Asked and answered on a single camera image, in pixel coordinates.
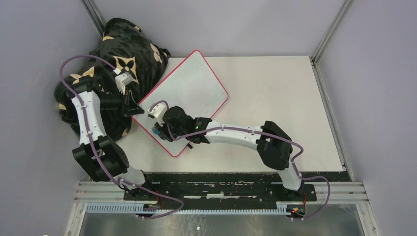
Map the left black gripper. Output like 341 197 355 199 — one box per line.
100 87 145 117

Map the red framed whiteboard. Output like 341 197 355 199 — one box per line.
133 50 229 157

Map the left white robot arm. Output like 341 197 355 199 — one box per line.
63 81 155 200

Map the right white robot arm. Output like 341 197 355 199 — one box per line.
148 103 304 201

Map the black floral plush blanket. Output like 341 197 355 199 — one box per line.
54 18 171 141

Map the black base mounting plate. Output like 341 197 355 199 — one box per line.
123 173 317 210

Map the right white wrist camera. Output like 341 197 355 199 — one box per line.
148 104 167 118

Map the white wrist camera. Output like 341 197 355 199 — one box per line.
115 72 134 95
148 104 167 118

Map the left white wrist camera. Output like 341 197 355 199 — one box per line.
115 72 134 95

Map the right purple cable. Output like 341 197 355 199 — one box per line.
149 99 331 220

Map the aluminium frame rail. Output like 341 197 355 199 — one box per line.
74 181 369 205

